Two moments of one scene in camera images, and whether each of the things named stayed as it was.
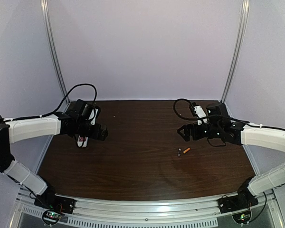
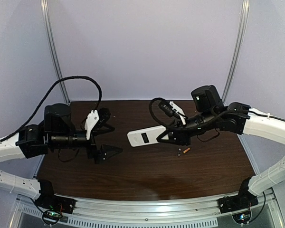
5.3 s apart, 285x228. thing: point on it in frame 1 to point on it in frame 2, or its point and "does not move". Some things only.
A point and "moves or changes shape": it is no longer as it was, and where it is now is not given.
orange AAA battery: (186, 150) does not move
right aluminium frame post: (244, 20) does not move
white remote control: (82, 141) moves or changes shape
